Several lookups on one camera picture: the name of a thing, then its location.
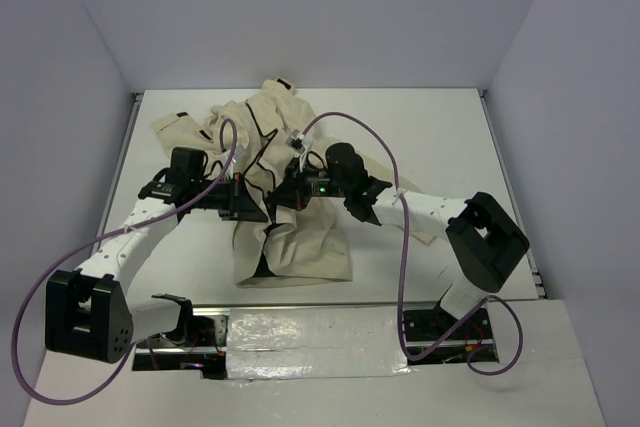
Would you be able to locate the silver tape sheet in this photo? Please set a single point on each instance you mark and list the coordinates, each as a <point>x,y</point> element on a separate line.
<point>313,343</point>

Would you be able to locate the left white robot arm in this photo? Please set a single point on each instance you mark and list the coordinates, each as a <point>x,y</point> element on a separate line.
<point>87,313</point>

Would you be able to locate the right table edge rail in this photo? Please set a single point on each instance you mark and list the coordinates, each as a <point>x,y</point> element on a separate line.
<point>533,267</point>

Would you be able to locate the beige jacket black lining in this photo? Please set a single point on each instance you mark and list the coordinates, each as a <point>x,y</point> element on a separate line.
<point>292,248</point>

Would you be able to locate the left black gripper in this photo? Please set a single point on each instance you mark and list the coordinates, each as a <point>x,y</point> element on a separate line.
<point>239,204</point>

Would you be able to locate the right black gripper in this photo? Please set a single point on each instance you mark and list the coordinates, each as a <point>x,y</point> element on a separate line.
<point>293,191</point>

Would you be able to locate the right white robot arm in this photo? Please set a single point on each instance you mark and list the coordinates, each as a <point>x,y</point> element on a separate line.
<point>486,242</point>

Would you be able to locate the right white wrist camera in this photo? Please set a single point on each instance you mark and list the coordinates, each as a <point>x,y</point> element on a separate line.
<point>301,143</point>

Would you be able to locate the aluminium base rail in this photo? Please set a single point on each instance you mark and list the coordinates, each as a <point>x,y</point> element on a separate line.
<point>205,350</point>

